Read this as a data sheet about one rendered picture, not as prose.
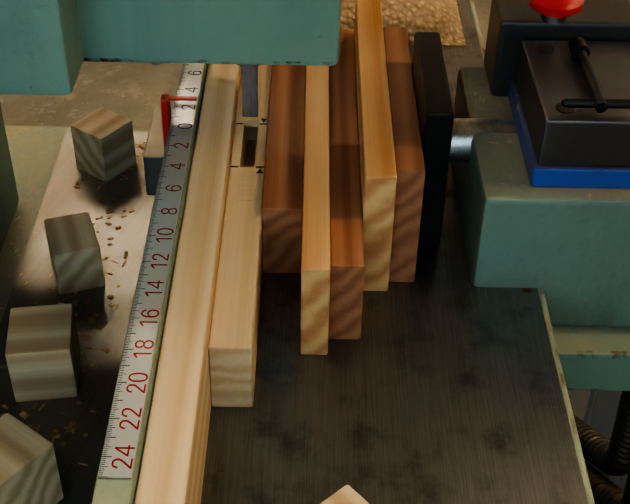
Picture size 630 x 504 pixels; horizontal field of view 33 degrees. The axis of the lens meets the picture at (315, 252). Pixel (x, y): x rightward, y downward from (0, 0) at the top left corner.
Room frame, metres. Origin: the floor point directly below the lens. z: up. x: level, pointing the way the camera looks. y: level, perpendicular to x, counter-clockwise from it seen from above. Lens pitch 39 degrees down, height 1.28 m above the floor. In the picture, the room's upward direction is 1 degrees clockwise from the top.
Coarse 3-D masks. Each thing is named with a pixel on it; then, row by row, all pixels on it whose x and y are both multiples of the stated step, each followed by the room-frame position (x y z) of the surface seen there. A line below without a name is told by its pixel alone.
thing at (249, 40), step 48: (96, 0) 0.50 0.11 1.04; (144, 0) 0.50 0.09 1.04; (192, 0) 0.50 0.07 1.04; (240, 0) 0.50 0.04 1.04; (288, 0) 0.50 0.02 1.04; (336, 0) 0.51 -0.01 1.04; (96, 48) 0.50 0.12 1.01; (144, 48) 0.50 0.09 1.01; (192, 48) 0.50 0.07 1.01; (240, 48) 0.50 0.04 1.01; (288, 48) 0.50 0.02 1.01; (336, 48) 0.51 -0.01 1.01
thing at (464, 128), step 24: (432, 48) 0.54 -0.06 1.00; (432, 72) 0.51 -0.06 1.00; (432, 96) 0.49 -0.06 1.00; (432, 120) 0.47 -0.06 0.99; (456, 120) 0.52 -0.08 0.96; (480, 120) 0.52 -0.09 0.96; (504, 120) 0.52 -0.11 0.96; (432, 144) 0.47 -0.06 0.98; (456, 144) 0.50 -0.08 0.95; (432, 168) 0.47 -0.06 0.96; (432, 192) 0.47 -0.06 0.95; (432, 216) 0.47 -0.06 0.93; (432, 240) 0.47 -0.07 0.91
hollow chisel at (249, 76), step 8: (248, 72) 0.54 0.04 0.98; (256, 72) 0.54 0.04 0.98; (248, 80) 0.54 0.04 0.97; (256, 80) 0.54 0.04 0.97; (248, 88) 0.54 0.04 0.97; (256, 88) 0.54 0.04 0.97; (248, 96) 0.54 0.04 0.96; (256, 96) 0.54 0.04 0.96; (248, 104) 0.54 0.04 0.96; (256, 104) 0.54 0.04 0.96; (248, 112) 0.54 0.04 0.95; (256, 112) 0.54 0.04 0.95
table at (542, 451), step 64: (448, 64) 0.69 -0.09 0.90; (448, 192) 0.53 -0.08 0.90; (448, 256) 0.47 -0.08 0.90; (384, 320) 0.42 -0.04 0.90; (448, 320) 0.42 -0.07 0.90; (512, 320) 0.42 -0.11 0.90; (256, 384) 0.37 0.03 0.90; (320, 384) 0.37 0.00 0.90; (384, 384) 0.37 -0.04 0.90; (448, 384) 0.37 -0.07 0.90; (512, 384) 0.37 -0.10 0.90; (576, 384) 0.43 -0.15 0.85; (256, 448) 0.33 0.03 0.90; (320, 448) 0.33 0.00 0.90; (384, 448) 0.33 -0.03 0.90; (448, 448) 0.33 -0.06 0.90; (512, 448) 0.33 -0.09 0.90; (576, 448) 0.33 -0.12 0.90
